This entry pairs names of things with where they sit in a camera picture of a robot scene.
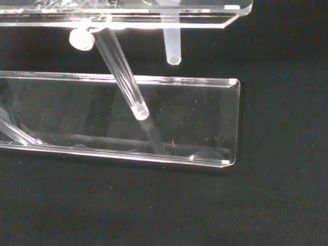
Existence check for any clear acrylic funnel stand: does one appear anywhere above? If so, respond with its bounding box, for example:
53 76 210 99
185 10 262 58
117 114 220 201
0 0 253 169

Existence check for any black bench cloth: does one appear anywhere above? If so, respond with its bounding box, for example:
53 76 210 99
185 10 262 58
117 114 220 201
0 0 328 246

